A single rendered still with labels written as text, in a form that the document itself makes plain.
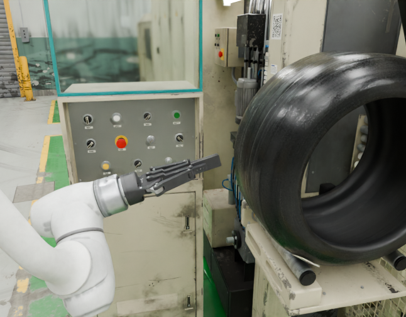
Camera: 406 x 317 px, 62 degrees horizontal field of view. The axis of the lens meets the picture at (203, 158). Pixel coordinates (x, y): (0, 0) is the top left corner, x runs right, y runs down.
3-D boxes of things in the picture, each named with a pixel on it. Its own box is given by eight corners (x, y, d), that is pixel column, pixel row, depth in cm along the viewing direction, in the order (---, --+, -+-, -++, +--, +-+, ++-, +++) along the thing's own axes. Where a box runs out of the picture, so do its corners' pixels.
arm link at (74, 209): (103, 187, 87) (114, 236, 81) (42, 207, 85) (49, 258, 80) (88, 170, 77) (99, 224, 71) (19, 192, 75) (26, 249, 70)
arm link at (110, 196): (95, 174, 82) (119, 166, 83) (108, 205, 86) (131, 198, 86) (92, 190, 74) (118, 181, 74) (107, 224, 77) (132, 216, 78)
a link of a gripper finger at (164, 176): (145, 176, 80) (146, 178, 78) (191, 161, 81) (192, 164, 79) (151, 190, 81) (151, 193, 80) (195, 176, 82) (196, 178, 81)
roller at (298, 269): (252, 219, 119) (253, 207, 118) (264, 218, 120) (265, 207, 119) (299, 287, 87) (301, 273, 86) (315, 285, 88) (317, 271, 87)
